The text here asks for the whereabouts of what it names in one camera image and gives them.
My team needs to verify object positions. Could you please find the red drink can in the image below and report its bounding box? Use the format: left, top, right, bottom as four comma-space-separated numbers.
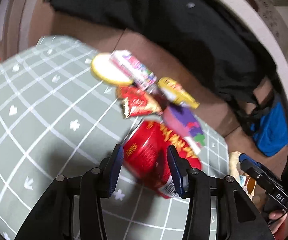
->
123, 120, 202, 199

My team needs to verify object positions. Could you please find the purple pink sponge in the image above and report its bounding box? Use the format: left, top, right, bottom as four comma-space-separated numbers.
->
162, 104, 205, 156

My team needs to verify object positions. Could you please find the yellow snack wrapper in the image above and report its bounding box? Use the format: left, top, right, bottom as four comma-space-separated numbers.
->
158, 77, 199, 109

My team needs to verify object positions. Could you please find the pink tissue pack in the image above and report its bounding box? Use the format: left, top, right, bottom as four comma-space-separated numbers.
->
110, 50, 157, 90

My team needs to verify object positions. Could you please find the person's right hand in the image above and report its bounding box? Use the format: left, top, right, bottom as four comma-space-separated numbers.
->
268, 210, 287, 234

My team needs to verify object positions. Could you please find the blue hanging towel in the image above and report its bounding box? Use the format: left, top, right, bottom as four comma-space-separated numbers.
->
252, 101, 288, 157

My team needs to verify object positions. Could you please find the small red snack packet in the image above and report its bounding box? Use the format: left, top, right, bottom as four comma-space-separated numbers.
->
116, 86, 162, 118

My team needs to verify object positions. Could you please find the green checked table mat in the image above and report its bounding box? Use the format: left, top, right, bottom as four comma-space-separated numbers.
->
0, 36, 228, 239

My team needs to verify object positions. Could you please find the yellow round lid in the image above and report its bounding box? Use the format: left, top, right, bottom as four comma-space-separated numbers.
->
90, 53, 133, 86

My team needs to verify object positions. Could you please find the black hanging apron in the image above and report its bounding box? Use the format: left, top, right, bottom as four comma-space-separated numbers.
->
48, 0, 276, 135

